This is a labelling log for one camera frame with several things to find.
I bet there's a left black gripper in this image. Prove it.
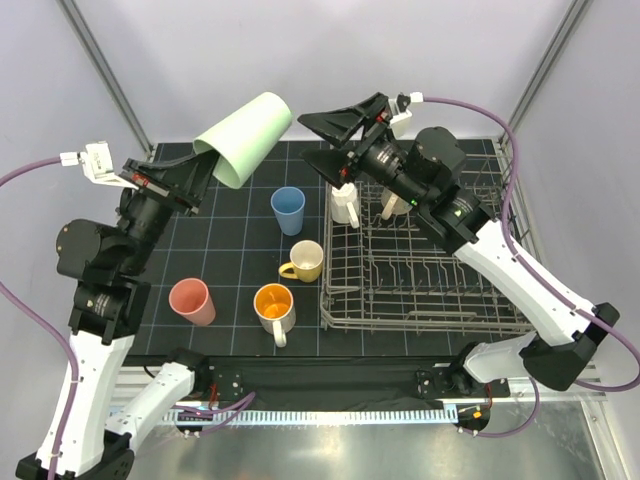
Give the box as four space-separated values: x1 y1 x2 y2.
118 148 220 274

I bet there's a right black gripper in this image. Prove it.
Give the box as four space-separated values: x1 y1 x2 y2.
296 94 427 210

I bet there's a white faceted mug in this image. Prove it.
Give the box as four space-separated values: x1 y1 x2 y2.
330 183 360 229

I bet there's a green plastic cup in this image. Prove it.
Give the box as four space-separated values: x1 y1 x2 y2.
193 92 293 189

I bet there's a beige patterned ceramic mug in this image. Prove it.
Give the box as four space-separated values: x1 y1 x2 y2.
381 189 412 220

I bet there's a pink plastic cup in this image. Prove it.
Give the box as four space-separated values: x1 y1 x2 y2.
168 278 216 326

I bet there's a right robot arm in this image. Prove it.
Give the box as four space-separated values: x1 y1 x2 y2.
298 93 619 396

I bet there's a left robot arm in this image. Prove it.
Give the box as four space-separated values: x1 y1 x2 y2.
16 144 218 479

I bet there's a blue plastic cup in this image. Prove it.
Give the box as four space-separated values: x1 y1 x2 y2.
270 186 306 236

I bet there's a black grid mat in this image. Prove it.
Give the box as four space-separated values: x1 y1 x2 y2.
131 141 518 357

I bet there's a yellow ceramic mug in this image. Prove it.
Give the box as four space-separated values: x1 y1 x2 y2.
278 240 324 283

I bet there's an orange inside white mug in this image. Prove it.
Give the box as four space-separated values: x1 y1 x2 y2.
253 283 296 348

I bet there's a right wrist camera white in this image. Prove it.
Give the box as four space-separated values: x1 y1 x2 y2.
388 93 412 138

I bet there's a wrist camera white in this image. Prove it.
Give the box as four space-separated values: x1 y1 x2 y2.
388 93 412 138
77 141 124 187

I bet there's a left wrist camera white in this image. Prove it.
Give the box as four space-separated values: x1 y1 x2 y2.
77 141 124 187

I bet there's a grey wire dish rack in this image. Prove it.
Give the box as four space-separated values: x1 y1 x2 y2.
319 149 539 335

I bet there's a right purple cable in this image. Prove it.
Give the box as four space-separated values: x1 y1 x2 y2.
409 94 640 441

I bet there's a purple cable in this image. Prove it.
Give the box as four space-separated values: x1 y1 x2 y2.
409 94 640 441
0 152 81 480

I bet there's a left aluminium frame post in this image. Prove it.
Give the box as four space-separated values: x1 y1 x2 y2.
56 0 154 155

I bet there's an aluminium frame post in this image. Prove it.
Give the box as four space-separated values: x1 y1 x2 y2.
56 0 154 155
509 0 593 132

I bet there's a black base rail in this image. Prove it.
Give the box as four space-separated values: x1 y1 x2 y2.
199 354 476 412

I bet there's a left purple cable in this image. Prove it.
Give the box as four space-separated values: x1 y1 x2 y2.
0 152 81 480

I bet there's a right aluminium frame post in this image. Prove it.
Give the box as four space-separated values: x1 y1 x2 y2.
509 0 593 132

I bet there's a white slotted cable duct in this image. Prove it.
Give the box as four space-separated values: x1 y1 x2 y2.
159 405 458 427

